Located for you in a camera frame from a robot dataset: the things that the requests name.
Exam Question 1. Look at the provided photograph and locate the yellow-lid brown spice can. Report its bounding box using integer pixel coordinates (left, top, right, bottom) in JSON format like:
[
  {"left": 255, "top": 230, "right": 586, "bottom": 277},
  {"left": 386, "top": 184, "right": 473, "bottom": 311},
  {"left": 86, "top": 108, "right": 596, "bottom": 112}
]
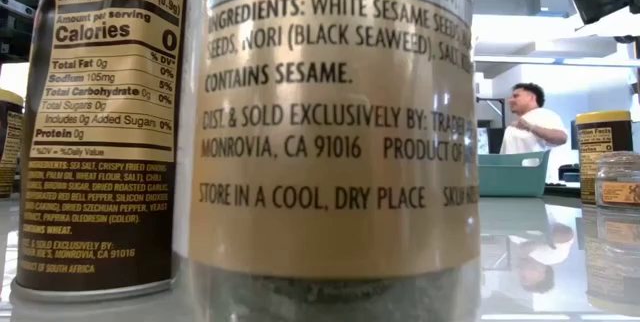
[
  {"left": 0, "top": 88, "right": 25, "bottom": 199},
  {"left": 9, "top": 0, "right": 190, "bottom": 304},
  {"left": 574, "top": 109, "right": 634, "bottom": 207}
]

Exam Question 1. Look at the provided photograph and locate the small cork-lid glass jar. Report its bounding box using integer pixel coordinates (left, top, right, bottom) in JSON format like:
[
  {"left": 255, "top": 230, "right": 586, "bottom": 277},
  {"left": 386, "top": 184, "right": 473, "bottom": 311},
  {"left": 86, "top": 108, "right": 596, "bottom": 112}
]
[{"left": 594, "top": 150, "right": 640, "bottom": 209}]

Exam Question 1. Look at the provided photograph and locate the tan-lid gold-label jar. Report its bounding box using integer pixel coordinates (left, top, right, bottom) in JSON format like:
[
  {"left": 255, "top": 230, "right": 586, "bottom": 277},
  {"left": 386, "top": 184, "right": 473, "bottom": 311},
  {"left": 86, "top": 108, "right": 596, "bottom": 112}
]
[{"left": 172, "top": 0, "right": 482, "bottom": 322}]

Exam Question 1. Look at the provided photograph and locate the person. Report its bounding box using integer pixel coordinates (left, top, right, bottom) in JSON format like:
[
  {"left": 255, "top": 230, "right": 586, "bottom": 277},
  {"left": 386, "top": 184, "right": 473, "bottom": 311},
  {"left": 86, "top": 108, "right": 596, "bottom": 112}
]
[{"left": 498, "top": 81, "right": 570, "bottom": 156}]

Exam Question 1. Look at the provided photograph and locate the light teal plastic bin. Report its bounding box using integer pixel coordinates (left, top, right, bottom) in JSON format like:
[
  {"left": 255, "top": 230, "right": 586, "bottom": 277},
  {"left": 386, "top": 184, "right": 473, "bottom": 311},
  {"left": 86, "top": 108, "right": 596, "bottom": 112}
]
[{"left": 478, "top": 149, "right": 552, "bottom": 198}]

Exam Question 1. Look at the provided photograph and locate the black gantry frame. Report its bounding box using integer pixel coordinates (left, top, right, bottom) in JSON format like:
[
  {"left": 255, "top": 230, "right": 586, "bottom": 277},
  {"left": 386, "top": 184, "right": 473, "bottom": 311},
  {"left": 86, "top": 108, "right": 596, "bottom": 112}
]
[{"left": 475, "top": 95, "right": 507, "bottom": 129}]

